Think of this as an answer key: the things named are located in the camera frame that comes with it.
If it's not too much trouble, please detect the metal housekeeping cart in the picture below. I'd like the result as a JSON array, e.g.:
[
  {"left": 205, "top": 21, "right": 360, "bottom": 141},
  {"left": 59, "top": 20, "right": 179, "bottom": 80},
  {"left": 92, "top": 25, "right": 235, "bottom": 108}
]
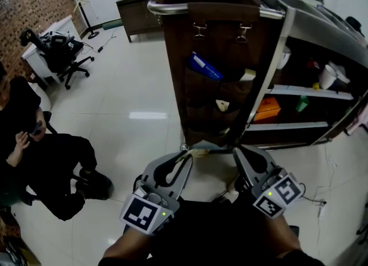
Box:
[{"left": 147, "top": 0, "right": 368, "bottom": 152}]

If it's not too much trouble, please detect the beige flat item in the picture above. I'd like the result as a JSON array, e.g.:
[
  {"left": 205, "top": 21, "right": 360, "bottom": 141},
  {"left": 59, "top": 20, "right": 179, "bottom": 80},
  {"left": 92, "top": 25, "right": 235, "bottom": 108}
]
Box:
[{"left": 239, "top": 68, "right": 256, "bottom": 83}]

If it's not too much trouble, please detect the white paper roll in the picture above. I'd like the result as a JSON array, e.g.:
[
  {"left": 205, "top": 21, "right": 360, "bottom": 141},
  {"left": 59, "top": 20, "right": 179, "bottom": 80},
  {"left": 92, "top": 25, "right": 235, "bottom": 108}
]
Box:
[{"left": 277, "top": 45, "right": 292, "bottom": 70}]

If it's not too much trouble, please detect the metal strap clip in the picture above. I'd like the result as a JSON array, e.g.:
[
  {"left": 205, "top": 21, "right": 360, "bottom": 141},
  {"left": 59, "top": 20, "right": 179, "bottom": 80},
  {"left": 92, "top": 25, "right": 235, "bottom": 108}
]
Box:
[
  {"left": 235, "top": 24, "right": 253, "bottom": 44},
  {"left": 191, "top": 22, "right": 208, "bottom": 41}
]

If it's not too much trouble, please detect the black power adapter cable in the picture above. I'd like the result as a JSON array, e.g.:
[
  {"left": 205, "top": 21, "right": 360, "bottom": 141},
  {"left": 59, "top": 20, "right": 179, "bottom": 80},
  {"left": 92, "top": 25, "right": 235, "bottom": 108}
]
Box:
[{"left": 82, "top": 35, "right": 118, "bottom": 54}]

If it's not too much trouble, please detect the person's left forearm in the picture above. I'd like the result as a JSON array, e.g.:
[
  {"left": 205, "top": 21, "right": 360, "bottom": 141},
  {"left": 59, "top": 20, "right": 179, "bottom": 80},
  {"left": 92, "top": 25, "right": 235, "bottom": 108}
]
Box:
[{"left": 99, "top": 226, "right": 164, "bottom": 266}]

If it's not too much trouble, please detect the brown fabric cart pocket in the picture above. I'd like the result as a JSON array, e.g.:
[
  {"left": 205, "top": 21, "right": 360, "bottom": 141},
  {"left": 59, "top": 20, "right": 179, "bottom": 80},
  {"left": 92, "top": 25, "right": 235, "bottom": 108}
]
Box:
[{"left": 183, "top": 66, "right": 258, "bottom": 146}]

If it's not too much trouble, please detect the person's black clothing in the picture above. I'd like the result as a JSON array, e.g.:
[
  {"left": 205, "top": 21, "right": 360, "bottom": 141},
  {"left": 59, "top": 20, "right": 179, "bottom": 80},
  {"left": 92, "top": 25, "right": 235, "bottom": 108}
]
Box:
[{"left": 148, "top": 197, "right": 325, "bottom": 266}]

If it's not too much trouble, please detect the green bottle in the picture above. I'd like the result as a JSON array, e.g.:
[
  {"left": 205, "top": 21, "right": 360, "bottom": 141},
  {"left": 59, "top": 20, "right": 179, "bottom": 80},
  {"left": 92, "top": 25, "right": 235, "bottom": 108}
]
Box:
[{"left": 295, "top": 95, "right": 311, "bottom": 113}]

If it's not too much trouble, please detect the blue packet item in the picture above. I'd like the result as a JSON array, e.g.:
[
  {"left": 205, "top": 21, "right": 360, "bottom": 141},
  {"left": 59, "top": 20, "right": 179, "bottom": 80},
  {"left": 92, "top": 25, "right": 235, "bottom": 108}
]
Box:
[{"left": 188, "top": 51, "right": 225, "bottom": 82}]

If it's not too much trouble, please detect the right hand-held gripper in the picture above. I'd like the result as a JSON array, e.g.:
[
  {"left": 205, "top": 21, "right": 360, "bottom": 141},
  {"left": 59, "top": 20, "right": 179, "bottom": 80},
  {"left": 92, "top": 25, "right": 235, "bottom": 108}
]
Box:
[{"left": 232, "top": 145, "right": 305, "bottom": 219}]

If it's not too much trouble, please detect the white desk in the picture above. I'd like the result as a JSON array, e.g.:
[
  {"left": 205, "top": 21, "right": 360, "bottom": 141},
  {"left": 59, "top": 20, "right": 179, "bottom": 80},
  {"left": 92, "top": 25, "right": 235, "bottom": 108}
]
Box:
[{"left": 21, "top": 15, "right": 82, "bottom": 88}]

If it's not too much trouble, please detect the dark wooden cabinet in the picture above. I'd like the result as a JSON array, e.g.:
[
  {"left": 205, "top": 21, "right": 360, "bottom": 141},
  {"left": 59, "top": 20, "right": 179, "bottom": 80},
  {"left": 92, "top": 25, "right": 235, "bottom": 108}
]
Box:
[{"left": 115, "top": 0, "right": 165, "bottom": 43}]

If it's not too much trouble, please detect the white floor cable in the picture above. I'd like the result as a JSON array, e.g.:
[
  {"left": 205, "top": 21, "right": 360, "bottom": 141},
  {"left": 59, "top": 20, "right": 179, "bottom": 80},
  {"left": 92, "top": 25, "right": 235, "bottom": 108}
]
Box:
[{"left": 300, "top": 148, "right": 339, "bottom": 250}]

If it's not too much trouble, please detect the black office chair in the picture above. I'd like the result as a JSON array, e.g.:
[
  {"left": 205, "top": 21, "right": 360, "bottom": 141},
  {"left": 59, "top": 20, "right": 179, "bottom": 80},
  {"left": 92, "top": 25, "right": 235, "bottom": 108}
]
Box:
[{"left": 19, "top": 28, "right": 95, "bottom": 90}]

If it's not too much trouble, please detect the stack of white cups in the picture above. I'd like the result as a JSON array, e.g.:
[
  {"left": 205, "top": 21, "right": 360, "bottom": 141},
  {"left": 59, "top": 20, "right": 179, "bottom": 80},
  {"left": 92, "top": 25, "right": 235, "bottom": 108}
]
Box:
[{"left": 328, "top": 60, "right": 351, "bottom": 85}]

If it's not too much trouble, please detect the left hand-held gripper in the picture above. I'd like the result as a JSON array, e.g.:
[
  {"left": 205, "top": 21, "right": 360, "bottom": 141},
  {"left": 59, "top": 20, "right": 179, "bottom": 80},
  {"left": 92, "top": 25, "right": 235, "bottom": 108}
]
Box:
[{"left": 119, "top": 150, "right": 194, "bottom": 236}]

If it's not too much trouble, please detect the brown fabric cart bag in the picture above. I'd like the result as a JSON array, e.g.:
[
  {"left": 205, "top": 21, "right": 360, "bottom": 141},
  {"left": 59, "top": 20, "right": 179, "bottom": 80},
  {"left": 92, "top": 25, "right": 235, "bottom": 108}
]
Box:
[{"left": 149, "top": 0, "right": 285, "bottom": 148}]

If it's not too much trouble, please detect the white small item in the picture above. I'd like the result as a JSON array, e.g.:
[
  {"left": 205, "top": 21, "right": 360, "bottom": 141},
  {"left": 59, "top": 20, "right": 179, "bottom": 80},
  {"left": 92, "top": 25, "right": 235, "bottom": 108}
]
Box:
[{"left": 215, "top": 99, "right": 231, "bottom": 113}]

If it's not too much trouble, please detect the person's right forearm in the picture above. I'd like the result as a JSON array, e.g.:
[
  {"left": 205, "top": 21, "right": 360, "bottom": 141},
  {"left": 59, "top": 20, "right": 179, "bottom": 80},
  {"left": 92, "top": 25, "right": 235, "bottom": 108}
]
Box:
[{"left": 258, "top": 214, "right": 302, "bottom": 259}]

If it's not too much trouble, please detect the white paper cup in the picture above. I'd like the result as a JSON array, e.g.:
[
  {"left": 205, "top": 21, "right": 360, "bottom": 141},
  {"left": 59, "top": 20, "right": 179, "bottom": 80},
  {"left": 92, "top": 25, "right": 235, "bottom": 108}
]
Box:
[{"left": 318, "top": 64, "right": 338, "bottom": 90}]

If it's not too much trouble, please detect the orange box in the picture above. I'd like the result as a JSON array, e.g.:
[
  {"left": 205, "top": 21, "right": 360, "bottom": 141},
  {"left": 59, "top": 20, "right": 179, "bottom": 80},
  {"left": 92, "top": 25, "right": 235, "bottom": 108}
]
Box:
[{"left": 252, "top": 96, "right": 282, "bottom": 124}]

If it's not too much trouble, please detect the green rolled mat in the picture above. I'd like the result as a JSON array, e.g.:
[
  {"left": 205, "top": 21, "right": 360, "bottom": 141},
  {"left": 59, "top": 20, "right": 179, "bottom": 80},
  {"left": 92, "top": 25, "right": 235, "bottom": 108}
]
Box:
[{"left": 102, "top": 18, "right": 124, "bottom": 31}]

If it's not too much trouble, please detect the black coat rack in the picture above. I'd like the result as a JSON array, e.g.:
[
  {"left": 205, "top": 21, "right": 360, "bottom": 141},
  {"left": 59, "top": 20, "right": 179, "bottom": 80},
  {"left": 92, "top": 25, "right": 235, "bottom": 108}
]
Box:
[{"left": 63, "top": 0, "right": 100, "bottom": 40}]

